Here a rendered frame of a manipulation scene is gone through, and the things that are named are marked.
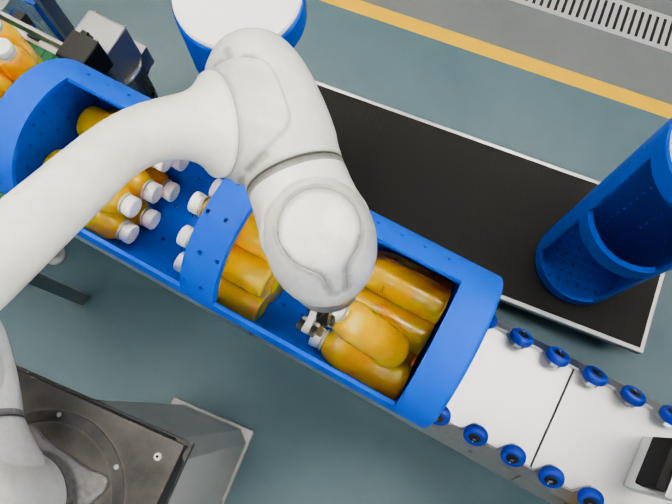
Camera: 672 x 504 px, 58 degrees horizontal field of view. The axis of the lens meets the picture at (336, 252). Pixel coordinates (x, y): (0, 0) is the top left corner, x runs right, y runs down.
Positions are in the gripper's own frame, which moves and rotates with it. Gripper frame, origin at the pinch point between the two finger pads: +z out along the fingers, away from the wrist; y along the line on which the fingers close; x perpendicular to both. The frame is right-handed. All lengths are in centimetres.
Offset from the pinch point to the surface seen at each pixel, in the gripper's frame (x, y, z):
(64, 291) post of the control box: 91, -25, 107
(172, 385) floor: 48, -35, 124
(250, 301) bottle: 14.6, -4.4, 16.0
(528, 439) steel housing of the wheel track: -42, -1, 31
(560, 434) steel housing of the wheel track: -46, 3, 31
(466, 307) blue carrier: -17.7, 9.2, 1.4
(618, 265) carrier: -53, 51, 63
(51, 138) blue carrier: 64, 5, 17
